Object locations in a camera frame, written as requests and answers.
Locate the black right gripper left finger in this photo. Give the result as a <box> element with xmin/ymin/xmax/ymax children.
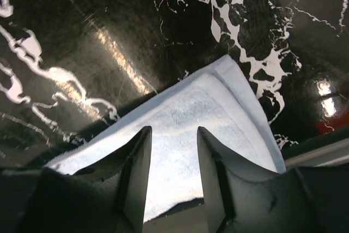
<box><xmin>1</xmin><ymin>126</ymin><xmax>152</xmax><ymax>232</ymax></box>

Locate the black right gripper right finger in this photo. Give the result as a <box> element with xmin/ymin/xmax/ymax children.
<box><xmin>197</xmin><ymin>127</ymin><xmax>348</xmax><ymax>232</ymax></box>

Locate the light blue towel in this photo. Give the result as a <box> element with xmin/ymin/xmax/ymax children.
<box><xmin>47</xmin><ymin>55</ymin><xmax>286</xmax><ymax>222</ymax></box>

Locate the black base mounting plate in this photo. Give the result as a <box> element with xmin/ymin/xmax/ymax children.
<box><xmin>143</xmin><ymin>132</ymin><xmax>349</xmax><ymax>233</ymax></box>

